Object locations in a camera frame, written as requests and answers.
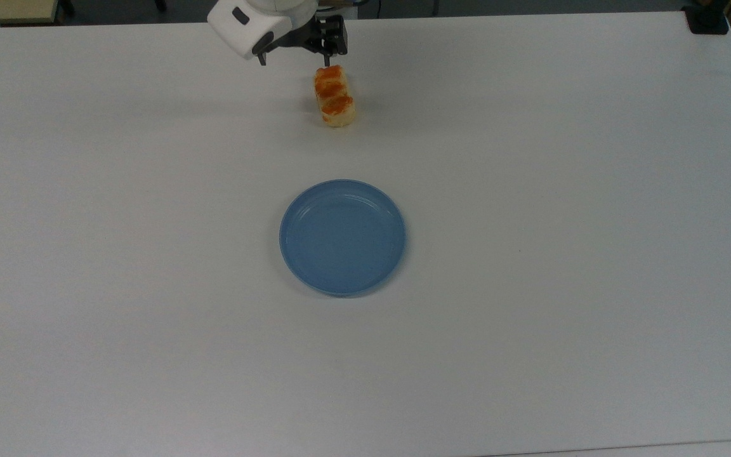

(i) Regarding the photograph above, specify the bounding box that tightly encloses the orange glazed bread piece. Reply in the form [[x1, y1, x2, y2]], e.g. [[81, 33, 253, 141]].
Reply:
[[313, 64, 357, 128]]

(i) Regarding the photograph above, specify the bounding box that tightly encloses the blue round plate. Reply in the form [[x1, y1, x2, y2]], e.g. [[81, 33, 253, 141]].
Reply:
[[279, 178, 407, 298]]

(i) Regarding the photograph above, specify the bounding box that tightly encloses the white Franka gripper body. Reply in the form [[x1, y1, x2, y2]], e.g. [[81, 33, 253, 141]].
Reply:
[[207, 0, 294, 62]]

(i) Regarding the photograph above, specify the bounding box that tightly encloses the black table clamp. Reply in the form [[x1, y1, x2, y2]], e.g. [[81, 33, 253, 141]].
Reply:
[[682, 0, 730, 36]]

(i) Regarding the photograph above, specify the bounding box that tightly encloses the light wooden desk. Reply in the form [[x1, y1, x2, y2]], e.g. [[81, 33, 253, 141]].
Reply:
[[0, 0, 65, 27]]

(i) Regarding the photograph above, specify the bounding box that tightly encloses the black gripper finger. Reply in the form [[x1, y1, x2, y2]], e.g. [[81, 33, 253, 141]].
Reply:
[[252, 30, 276, 67], [270, 14, 349, 69]]

